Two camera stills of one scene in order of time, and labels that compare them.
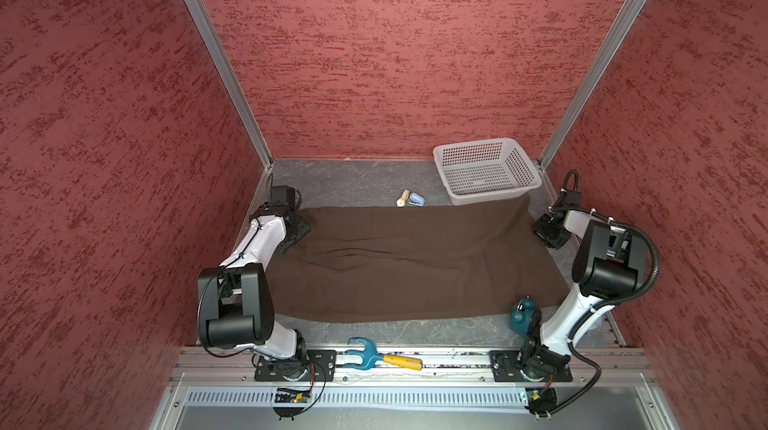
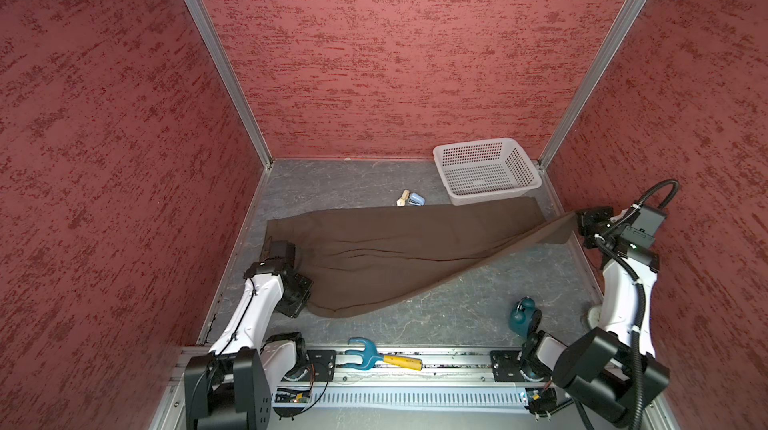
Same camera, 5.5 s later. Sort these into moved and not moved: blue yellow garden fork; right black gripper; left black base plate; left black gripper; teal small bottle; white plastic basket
Moved: left black gripper; right black gripper
Not moved: teal small bottle; white plastic basket; blue yellow garden fork; left black base plate
